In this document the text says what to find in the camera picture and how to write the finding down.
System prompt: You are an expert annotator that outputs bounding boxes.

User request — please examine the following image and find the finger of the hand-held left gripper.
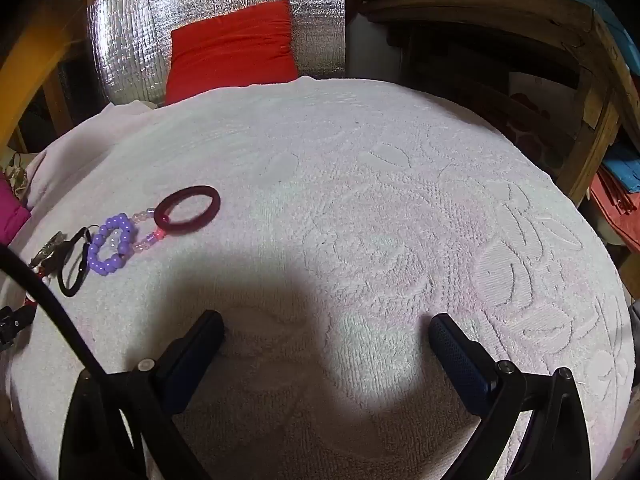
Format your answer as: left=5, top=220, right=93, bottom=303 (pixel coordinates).
left=0, top=305, right=36, bottom=353

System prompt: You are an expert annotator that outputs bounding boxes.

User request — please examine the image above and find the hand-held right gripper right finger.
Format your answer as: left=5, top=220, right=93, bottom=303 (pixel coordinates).
left=429, top=313, right=599, bottom=480

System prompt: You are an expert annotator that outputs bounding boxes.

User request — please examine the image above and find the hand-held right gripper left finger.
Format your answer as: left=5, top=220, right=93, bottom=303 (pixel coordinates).
left=59, top=310, right=225, bottom=480

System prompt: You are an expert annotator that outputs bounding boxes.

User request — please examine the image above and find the pink clear bead bracelet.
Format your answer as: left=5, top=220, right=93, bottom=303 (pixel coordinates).
left=112, top=207, right=167, bottom=256

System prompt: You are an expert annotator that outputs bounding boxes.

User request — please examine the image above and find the grey metal ornament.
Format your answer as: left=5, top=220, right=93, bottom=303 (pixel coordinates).
left=29, top=231, right=69, bottom=277

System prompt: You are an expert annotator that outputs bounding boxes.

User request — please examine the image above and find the magenta pillow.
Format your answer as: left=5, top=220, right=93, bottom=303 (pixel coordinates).
left=0, top=172, right=32, bottom=247

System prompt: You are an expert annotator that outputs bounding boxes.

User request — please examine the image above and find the dark red bangle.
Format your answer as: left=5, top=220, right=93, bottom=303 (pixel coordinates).
left=154, top=186, right=221, bottom=235

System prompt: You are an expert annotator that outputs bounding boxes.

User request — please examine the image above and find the floral patterned cloth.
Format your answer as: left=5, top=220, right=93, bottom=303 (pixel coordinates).
left=0, top=156, right=32, bottom=197

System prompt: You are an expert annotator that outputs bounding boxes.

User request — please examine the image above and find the white embossed blanket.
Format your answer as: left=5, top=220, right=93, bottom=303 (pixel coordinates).
left=0, top=76, right=636, bottom=480

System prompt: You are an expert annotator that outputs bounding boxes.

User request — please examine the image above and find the pale pink bedsheet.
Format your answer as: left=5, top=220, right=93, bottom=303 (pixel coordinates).
left=24, top=101, right=158, bottom=208

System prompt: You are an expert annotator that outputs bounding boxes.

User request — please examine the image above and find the red folder stack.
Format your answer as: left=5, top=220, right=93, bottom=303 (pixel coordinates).
left=589, top=169, right=640, bottom=252

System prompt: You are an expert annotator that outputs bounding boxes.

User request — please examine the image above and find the blue folder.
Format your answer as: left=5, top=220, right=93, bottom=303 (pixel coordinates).
left=601, top=144, right=640, bottom=194

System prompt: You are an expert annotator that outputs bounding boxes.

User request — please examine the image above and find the yellow wooden cabinet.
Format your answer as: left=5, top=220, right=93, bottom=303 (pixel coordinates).
left=0, top=0, right=96, bottom=153

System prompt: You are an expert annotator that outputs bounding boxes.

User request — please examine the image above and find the silver foil insulation mat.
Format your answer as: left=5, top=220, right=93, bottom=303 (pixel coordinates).
left=86, top=0, right=347, bottom=108

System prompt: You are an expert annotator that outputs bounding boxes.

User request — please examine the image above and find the red pillow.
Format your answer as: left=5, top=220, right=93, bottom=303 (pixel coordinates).
left=164, top=0, right=297, bottom=106

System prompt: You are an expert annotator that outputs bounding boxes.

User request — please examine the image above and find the black cable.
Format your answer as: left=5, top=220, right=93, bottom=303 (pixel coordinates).
left=0, top=246, right=166, bottom=480

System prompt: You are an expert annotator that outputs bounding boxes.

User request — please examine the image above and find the black hair tie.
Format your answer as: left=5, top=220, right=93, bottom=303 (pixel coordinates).
left=56, top=227, right=95, bottom=297

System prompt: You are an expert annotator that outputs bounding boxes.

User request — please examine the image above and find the purple bead bracelet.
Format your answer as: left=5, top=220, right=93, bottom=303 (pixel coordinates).
left=87, top=213, right=138, bottom=277

